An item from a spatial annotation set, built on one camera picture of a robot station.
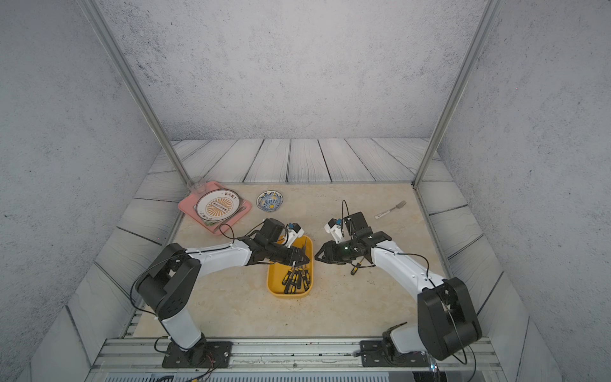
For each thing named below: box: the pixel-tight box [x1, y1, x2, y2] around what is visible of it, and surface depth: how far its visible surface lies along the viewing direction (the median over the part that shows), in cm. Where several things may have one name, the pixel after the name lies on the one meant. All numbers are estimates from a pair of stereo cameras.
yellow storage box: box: [266, 234, 314, 299], surface depth 87 cm
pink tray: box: [177, 180, 221, 236], surface depth 114 cm
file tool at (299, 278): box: [296, 267, 304, 289], surface depth 88 cm
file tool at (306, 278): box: [302, 238, 311, 293], surface depth 89 cm
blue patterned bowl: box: [256, 189, 285, 213], surface depth 113 cm
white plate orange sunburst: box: [195, 187, 242, 223], surface depth 113 cm
